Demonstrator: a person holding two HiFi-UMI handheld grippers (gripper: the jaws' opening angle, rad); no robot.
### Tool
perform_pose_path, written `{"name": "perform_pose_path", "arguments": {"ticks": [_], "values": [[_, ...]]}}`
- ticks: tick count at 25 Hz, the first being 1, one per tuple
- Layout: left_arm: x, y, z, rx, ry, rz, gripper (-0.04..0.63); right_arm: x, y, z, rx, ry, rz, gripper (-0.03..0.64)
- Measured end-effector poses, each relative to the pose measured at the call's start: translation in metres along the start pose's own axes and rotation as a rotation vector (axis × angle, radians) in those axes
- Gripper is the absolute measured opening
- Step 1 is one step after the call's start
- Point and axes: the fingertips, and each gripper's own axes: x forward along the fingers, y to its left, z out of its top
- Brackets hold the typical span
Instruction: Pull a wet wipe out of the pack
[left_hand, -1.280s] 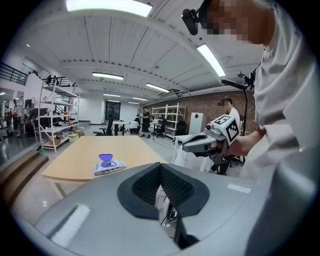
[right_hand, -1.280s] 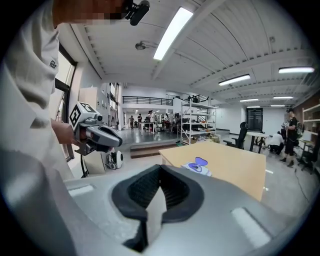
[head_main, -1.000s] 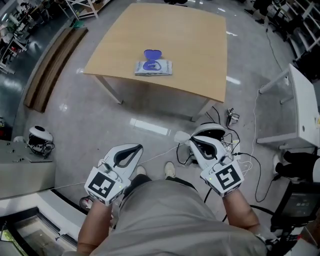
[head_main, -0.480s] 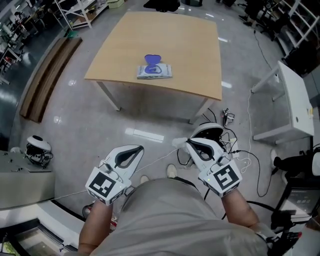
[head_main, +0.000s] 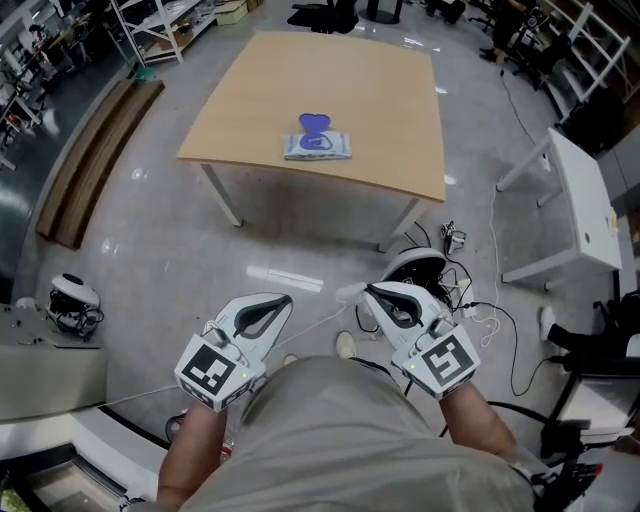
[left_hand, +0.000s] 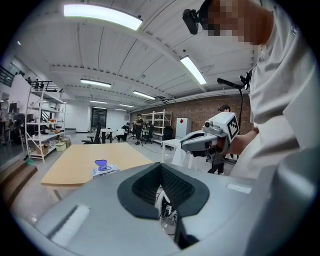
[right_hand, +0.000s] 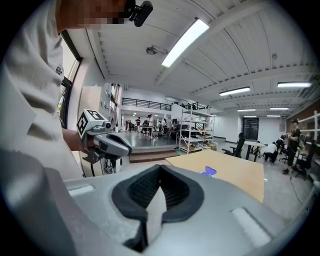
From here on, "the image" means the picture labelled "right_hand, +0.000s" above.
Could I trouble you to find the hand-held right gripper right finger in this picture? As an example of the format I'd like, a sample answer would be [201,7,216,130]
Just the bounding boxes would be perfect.
[159,164,301,256]

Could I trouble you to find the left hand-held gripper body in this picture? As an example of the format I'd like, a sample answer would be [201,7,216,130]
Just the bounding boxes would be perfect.
[76,108,123,165]

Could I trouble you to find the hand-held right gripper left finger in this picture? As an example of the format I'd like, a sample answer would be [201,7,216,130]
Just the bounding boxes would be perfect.
[63,164,161,256]

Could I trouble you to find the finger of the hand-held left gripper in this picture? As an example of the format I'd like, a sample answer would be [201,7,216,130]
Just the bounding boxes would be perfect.
[99,137,133,157]
[106,132,133,148]

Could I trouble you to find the white wet wipe pack purple lid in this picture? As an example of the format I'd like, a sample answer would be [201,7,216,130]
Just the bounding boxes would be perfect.
[198,166,218,179]

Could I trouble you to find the white wet wipe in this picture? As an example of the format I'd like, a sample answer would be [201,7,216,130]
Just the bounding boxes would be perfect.
[145,186,168,247]

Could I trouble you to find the person's left forearm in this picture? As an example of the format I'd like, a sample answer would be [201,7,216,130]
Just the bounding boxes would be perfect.
[61,128,87,152]

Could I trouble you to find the beige cabinet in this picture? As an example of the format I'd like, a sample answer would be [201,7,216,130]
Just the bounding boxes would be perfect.
[79,86,111,177]

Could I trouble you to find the dark top table white legs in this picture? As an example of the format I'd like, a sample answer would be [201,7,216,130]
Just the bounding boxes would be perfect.
[136,125,155,140]

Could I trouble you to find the brown wooden steps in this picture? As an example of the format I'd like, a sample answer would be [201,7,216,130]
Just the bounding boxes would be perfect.
[128,144,181,164]

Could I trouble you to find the black mezzanine railing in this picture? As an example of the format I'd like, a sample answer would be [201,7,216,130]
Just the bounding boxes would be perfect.
[121,97,172,112]

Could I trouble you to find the light wooden table white legs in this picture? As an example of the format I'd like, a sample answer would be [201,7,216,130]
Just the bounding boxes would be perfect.
[165,149,265,203]

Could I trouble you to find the person's beige shirt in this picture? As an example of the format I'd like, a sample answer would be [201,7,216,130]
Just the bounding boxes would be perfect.
[0,0,85,181]

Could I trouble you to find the white shelf rack with goods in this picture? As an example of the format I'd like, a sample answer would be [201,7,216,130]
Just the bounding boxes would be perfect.
[178,104,216,154]

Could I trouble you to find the black office chair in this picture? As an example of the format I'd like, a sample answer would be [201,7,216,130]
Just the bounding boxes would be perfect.
[221,131,246,159]
[294,143,316,178]

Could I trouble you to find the pale desk black legs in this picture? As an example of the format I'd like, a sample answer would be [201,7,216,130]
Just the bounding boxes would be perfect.
[243,140,266,162]

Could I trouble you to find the round ceiling fixture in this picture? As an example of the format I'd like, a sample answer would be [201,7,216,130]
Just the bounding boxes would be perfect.
[146,45,169,56]

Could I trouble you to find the black double door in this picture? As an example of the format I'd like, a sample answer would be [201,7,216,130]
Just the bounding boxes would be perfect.
[242,116,260,141]

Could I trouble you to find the person's head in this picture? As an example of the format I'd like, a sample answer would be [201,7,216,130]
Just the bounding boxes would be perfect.
[56,0,131,32]

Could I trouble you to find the long ceiling light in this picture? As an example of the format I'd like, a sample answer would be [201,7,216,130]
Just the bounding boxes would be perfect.
[219,86,251,97]
[277,81,313,89]
[161,17,210,68]

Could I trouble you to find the white empty shelf rack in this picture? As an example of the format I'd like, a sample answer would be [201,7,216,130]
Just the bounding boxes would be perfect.
[298,110,320,151]

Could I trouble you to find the black head-mounted camera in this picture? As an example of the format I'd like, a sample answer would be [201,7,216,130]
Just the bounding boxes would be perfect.
[127,0,154,28]

